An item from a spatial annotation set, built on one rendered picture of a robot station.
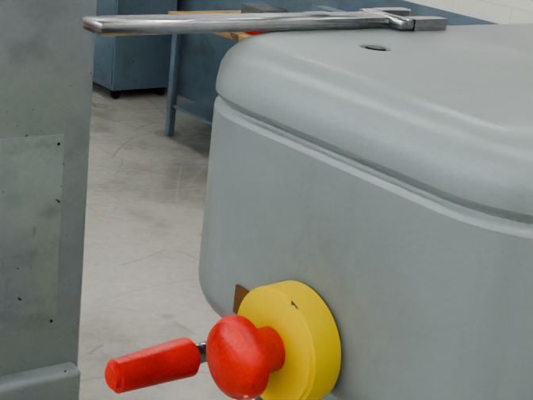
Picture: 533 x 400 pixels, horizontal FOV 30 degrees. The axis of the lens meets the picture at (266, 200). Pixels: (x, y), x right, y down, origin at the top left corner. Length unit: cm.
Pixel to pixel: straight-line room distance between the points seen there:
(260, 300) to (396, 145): 11
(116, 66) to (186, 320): 383
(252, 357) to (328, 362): 4
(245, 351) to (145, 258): 460
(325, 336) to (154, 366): 14
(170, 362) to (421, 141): 22
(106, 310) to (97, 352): 39
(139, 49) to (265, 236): 755
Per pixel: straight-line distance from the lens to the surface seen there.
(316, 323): 46
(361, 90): 46
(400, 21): 62
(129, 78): 804
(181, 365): 58
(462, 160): 41
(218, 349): 46
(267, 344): 47
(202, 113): 696
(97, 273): 485
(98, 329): 432
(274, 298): 47
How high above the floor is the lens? 198
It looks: 19 degrees down
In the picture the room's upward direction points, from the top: 7 degrees clockwise
